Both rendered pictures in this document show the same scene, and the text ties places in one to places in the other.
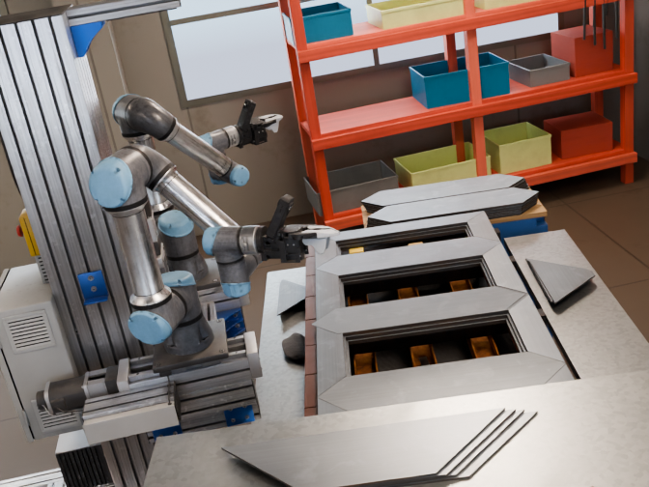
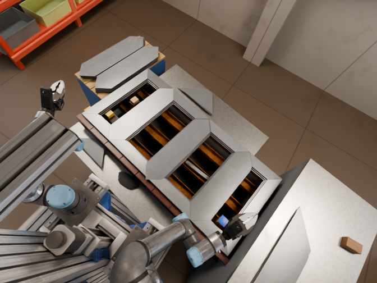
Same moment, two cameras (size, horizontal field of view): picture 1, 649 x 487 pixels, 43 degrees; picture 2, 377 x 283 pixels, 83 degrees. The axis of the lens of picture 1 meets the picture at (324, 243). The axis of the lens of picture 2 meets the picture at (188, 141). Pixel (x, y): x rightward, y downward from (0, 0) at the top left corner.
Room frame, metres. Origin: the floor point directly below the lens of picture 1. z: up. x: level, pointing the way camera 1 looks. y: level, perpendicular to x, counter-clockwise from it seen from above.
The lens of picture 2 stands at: (2.13, 0.33, 2.45)
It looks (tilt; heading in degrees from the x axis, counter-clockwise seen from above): 64 degrees down; 295
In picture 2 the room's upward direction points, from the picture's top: 16 degrees clockwise
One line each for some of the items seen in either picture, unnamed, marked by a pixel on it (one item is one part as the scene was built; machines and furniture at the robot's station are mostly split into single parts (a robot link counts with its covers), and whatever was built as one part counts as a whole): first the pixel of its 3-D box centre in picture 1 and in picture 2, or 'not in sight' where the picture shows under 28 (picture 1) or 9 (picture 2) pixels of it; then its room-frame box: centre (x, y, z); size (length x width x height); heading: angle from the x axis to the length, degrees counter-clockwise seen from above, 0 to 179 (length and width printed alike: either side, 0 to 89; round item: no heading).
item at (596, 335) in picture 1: (576, 302); (211, 106); (2.55, -0.86, 0.73); 1.20 x 0.26 x 0.03; 177
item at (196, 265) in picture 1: (184, 262); (71, 201); (2.68, 0.50, 1.09); 0.15 x 0.15 x 0.10
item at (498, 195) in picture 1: (448, 202); (122, 62); (3.49, -0.59, 0.82); 0.80 x 0.40 x 0.06; 87
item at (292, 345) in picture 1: (296, 347); (127, 180); (2.64, 0.17, 0.69); 0.20 x 0.10 x 0.03; 8
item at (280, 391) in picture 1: (286, 346); (118, 179); (2.71, 0.21, 0.66); 1.30 x 0.20 x 0.03; 177
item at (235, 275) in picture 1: (236, 272); (195, 247); (1.99, 0.25, 1.34); 0.11 x 0.08 x 0.11; 160
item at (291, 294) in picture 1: (294, 295); (92, 147); (3.06, 0.16, 0.70); 0.39 x 0.12 x 0.04; 177
